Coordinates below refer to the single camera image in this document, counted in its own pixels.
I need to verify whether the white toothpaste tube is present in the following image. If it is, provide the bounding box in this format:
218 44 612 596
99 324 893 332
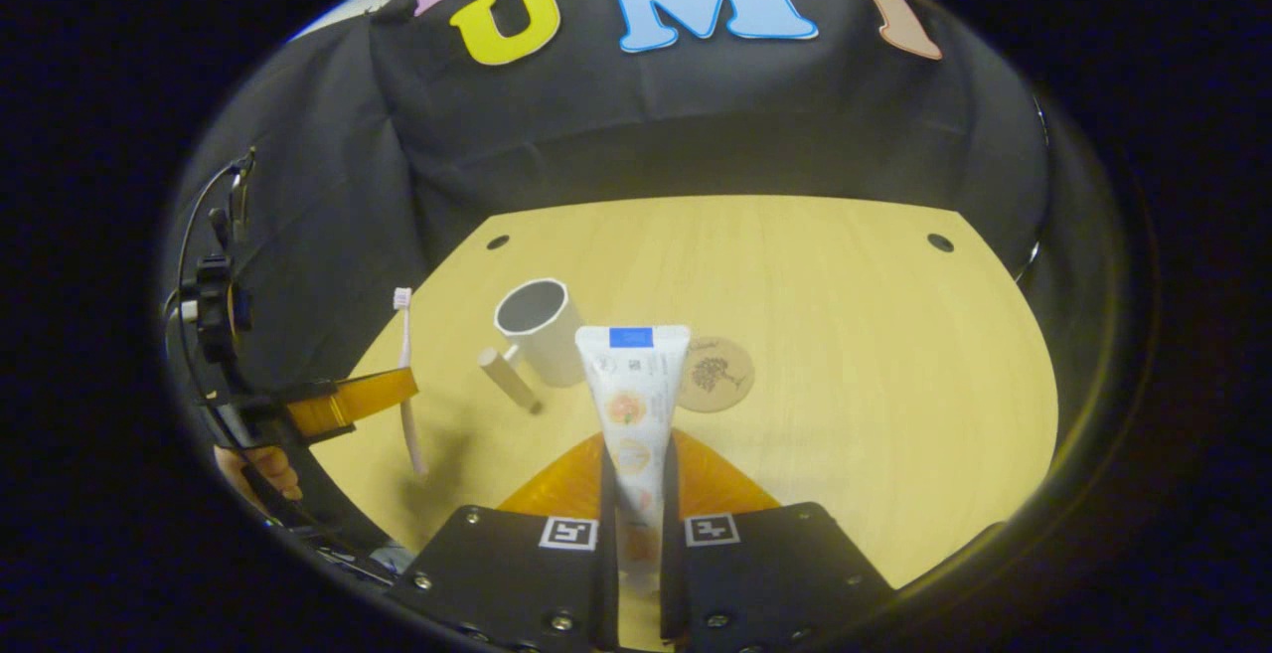
574 323 693 594

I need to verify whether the white toothbrush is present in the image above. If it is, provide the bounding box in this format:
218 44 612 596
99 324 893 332
393 286 430 478

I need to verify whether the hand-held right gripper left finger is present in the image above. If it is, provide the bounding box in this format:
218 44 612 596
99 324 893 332
386 432 621 653

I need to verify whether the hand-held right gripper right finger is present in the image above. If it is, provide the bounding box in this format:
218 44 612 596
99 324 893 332
660 429 895 653

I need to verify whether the round brown cork coaster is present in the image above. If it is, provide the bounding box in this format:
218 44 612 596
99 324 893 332
676 335 756 413

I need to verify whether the white cup with wooden handle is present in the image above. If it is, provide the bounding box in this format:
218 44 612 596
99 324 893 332
475 277 589 416

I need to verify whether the black backdrop cloth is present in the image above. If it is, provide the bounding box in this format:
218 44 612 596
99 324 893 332
164 0 1124 555

